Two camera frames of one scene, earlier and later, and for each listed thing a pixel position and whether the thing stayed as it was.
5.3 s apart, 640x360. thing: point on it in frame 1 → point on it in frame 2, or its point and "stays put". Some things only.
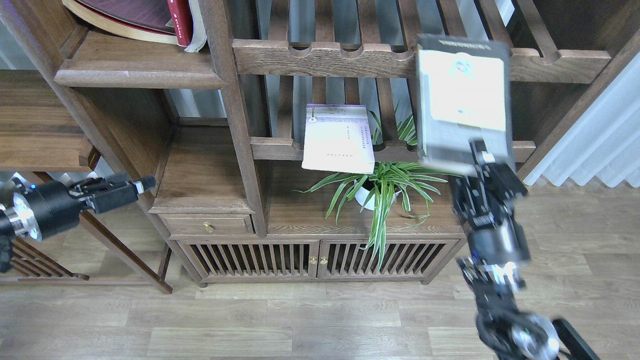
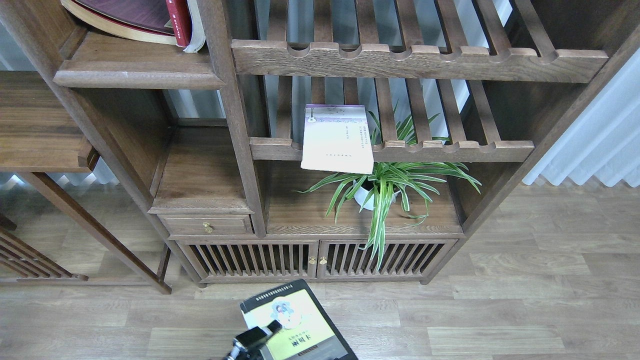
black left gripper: [59, 206] → [246, 350]
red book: [177, 22] stays put
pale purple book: [338, 137] stays put
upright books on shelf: [199, 36] stays put
